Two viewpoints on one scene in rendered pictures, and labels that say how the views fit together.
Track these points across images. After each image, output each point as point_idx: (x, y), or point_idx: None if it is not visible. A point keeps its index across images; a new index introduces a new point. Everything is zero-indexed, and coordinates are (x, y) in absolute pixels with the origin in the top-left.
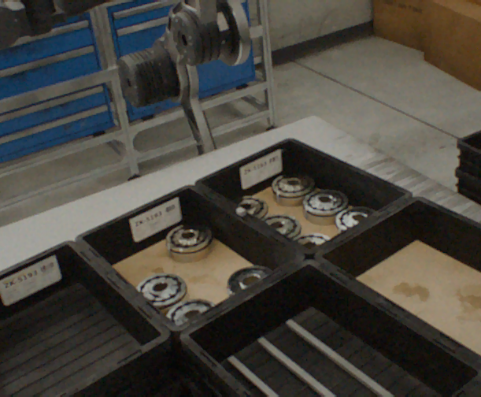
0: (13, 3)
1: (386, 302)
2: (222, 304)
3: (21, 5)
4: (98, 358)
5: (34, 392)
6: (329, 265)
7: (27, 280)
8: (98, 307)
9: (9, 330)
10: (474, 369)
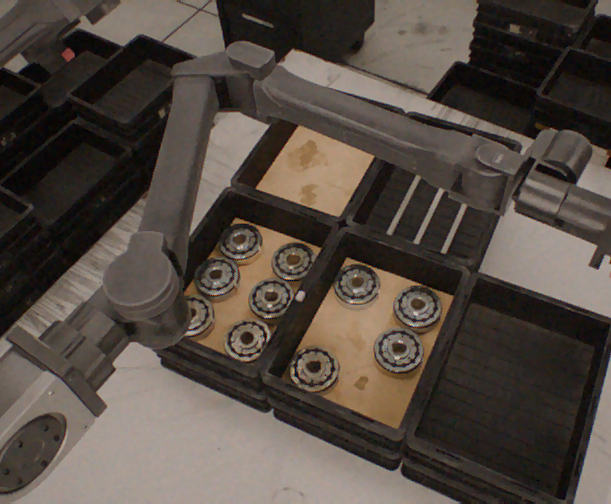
0: (538, 147)
1: (372, 165)
2: (425, 255)
3: (539, 136)
4: (485, 365)
5: (544, 391)
6: (348, 207)
7: None
8: (432, 408)
9: (503, 473)
10: (409, 117)
